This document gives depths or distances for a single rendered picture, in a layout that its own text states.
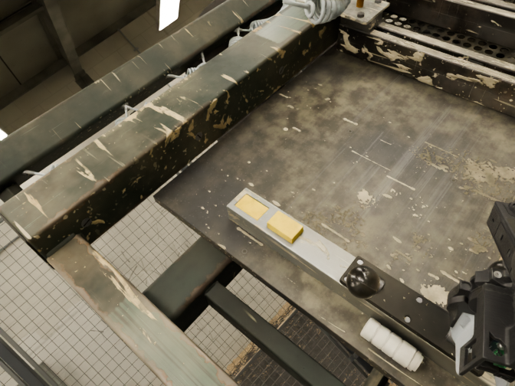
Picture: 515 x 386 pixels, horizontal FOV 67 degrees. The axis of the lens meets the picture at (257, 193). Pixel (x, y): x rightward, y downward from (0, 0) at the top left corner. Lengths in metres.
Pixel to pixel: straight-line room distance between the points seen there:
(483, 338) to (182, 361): 0.35
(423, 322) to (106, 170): 0.52
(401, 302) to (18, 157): 0.97
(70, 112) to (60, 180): 0.53
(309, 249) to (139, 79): 0.85
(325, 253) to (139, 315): 0.28
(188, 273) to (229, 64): 0.42
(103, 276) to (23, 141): 0.64
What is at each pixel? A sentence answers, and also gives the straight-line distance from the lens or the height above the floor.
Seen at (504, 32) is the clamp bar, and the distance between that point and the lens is 1.14.
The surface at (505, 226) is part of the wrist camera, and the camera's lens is 0.40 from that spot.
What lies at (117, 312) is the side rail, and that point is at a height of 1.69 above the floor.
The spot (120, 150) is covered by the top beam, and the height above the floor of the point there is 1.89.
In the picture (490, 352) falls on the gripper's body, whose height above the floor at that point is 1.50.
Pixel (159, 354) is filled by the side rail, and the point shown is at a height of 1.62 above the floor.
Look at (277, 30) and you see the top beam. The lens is 0.94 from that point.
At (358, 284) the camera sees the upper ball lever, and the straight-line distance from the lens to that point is 0.46.
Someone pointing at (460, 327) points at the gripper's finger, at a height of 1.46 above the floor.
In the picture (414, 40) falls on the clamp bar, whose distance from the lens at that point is 0.99.
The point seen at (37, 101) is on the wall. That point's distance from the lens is 5.64.
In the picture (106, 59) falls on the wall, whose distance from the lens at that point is 5.75.
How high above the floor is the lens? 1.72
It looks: 4 degrees down
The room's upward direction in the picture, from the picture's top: 42 degrees counter-clockwise
